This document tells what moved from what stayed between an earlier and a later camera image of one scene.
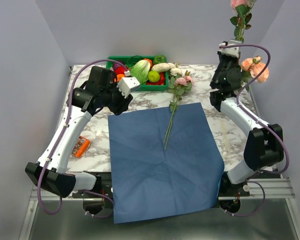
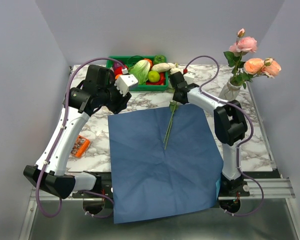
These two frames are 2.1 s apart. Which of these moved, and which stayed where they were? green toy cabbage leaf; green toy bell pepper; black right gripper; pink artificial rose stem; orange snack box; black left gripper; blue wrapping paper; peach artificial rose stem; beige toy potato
Moved: pink artificial rose stem; black right gripper; peach artificial rose stem
Stayed: orange snack box; green toy bell pepper; green toy cabbage leaf; black left gripper; beige toy potato; blue wrapping paper
